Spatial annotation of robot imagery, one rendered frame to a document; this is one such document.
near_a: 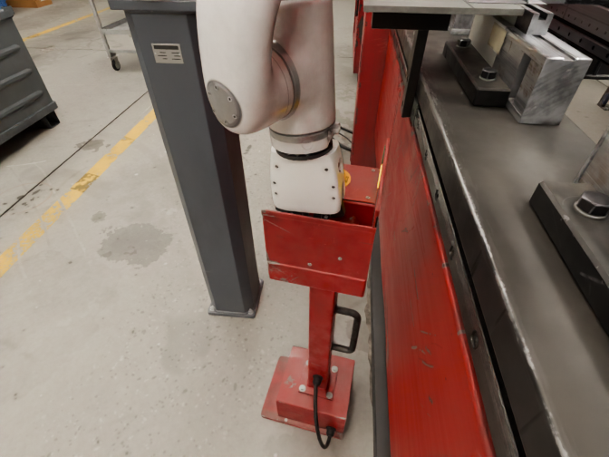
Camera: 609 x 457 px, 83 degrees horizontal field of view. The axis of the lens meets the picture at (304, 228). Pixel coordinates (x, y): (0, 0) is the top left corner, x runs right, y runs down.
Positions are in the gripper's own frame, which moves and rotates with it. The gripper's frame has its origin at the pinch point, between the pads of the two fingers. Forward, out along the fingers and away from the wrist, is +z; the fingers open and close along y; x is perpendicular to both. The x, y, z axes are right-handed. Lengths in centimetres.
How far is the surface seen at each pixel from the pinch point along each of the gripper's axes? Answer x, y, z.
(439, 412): 19.3, -20.2, 10.2
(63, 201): -69, 156, 61
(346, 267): 4.8, -6.3, 2.1
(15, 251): -33, 149, 62
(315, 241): 4.8, -1.9, -2.5
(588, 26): -62, -50, -15
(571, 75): -18.0, -34.1, -18.0
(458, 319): 13.2, -20.7, -0.9
